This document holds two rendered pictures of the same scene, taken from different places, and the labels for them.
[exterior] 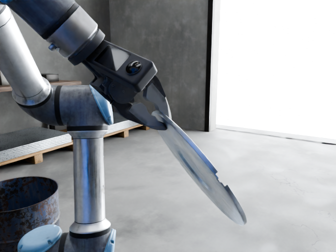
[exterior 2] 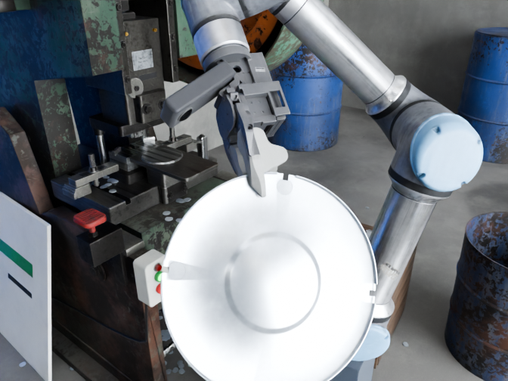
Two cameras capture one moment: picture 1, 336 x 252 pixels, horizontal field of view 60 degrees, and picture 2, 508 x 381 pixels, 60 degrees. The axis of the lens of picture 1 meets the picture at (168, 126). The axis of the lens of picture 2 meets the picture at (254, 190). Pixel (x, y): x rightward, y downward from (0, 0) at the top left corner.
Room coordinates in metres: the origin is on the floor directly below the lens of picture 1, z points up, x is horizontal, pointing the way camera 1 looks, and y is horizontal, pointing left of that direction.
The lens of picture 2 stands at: (0.59, -0.52, 1.31)
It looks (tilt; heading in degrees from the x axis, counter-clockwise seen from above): 27 degrees down; 95
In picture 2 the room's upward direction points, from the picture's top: straight up
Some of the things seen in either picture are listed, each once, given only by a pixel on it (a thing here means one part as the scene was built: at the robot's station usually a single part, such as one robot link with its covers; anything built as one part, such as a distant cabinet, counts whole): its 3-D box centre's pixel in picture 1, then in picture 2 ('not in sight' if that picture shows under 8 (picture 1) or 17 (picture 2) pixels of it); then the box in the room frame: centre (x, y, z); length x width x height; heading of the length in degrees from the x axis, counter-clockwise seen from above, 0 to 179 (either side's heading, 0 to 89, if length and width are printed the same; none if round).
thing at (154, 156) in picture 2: not in sight; (175, 178); (0.23, 0.69, 0.72); 0.25 x 0.14 x 0.14; 147
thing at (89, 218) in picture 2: not in sight; (91, 228); (0.10, 0.38, 0.72); 0.07 x 0.06 x 0.08; 147
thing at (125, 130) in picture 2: not in sight; (131, 122); (0.08, 0.78, 0.86); 0.20 x 0.16 x 0.05; 57
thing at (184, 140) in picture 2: not in sight; (175, 139); (0.18, 0.92, 0.76); 0.17 x 0.06 x 0.10; 57
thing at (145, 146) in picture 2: not in sight; (137, 153); (0.09, 0.78, 0.76); 0.15 x 0.09 x 0.05; 57
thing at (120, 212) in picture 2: not in sight; (139, 176); (0.09, 0.78, 0.68); 0.45 x 0.30 x 0.06; 57
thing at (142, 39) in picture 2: not in sight; (134, 67); (0.12, 0.76, 1.04); 0.17 x 0.15 x 0.30; 147
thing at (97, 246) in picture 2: not in sight; (104, 259); (0.11, 0.39, 0.62); 0.10 x 0.06 x 0.20; 57
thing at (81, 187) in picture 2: not in sight; (91, 171); (0.00, 0.64, 0.76); 0.17 x 0.06 x 0.10; 57
